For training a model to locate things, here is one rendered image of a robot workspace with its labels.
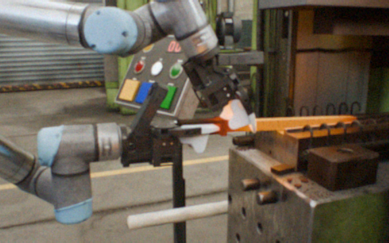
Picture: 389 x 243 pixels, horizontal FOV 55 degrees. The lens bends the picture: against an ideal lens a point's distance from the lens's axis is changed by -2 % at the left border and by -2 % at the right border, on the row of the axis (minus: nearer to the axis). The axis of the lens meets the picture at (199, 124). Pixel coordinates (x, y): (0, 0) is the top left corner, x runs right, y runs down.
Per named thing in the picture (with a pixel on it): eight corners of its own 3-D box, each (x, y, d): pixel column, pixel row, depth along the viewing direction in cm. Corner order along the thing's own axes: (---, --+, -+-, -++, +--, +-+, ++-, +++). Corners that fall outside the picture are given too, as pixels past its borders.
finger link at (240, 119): (237, 144, 85) (216, 109, 82) (258, 129, 86) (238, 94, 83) (242, 146, 82) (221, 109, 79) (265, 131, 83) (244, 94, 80)
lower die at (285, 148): (296, 171, 84) (298, 134, 82) (254, 146, 103) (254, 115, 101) (431, 151, 98) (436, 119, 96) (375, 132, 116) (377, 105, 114)
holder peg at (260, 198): (260, 208, 80) (261, 196, 80) (254, 202, 83) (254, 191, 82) (277, 204, 81) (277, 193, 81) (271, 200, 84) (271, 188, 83)
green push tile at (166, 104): (167, 108, 120) (176, 86, 122) (152, 105, 126) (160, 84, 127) (171, 110, 122) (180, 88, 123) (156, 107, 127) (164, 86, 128)
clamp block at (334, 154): (331, 192, 73) (334, 160, 72) (305, 177, 81) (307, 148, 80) (378, 183, 77) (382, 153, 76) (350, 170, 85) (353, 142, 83)
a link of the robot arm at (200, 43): (202, 23, 81) (216, 22, 74) (211, 42, 83) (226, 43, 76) (172, 40, 80) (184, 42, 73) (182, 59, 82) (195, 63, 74)
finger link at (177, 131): (196, 131, 82) (157, 133, 80) (196, 123, 82) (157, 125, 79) (203, 137, 78) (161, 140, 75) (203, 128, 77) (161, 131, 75)
